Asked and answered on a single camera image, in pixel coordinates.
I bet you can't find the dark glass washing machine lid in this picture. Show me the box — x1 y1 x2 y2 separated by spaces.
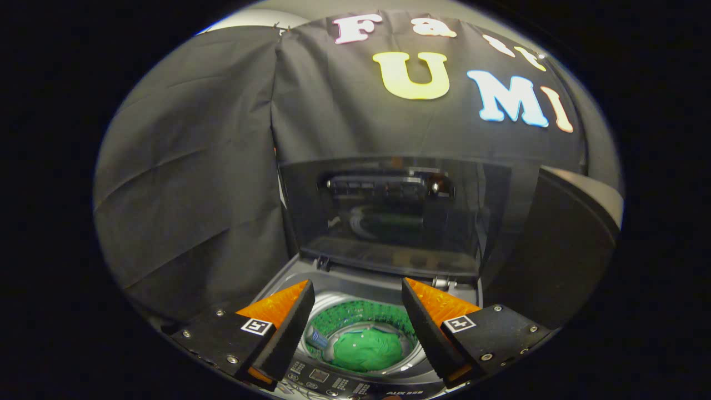
278 157 512 281

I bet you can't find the green polo shirt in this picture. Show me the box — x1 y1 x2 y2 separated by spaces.
304 300 418 373

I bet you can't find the grey washing machine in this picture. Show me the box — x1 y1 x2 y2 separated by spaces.
244 253 484 400

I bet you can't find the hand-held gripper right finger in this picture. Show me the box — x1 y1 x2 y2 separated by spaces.
401 277 556 389

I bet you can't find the beige cabinet with black frame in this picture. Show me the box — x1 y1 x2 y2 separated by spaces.
480 166 623 329

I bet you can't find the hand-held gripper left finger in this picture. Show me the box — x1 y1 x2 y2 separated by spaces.
169 279 316 391

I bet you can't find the black backdrop cloth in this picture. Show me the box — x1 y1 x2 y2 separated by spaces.
93 11 589 326

